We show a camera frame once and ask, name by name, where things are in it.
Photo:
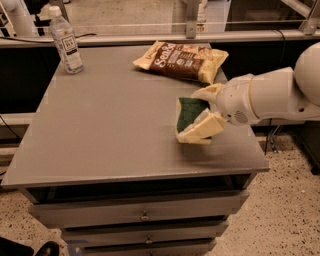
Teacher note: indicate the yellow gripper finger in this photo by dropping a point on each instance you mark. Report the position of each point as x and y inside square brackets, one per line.
[208, 93]
[200, 131]

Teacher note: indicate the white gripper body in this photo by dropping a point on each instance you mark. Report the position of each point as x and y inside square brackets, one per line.
[234, 98]

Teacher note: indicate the green and yellow sponge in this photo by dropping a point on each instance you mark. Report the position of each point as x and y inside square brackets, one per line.
[189, 110]

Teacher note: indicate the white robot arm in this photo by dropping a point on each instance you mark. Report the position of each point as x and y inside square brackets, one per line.
[287, 93]

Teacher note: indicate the brown chip bag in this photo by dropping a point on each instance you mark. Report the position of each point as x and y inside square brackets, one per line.
[192, 62]

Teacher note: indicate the top grey drawer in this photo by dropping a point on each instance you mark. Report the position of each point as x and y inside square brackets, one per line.
[142, 209]

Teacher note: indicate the grey drawer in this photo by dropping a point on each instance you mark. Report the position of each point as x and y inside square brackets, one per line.
[148, 233]
[142, 209]
[169, 248]

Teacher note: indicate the grey drawer cabinet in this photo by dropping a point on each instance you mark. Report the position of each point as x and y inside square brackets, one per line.
[109, 132]

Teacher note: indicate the bottom grey drawer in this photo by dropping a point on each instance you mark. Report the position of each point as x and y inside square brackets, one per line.
[169, 248]

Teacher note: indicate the clear plastic water bottle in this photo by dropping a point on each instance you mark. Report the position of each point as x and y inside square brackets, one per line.
[65, 41]

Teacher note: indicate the middle grey drawer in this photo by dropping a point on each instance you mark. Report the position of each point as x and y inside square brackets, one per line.
[148, 233]

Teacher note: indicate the white pipe top left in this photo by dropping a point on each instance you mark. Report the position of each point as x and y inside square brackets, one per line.
[15, 19]

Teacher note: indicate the black object bottom left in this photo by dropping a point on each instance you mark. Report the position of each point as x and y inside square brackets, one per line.
[11, 248]

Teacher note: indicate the grey metal rail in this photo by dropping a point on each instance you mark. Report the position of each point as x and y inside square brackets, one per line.
[91, 40]

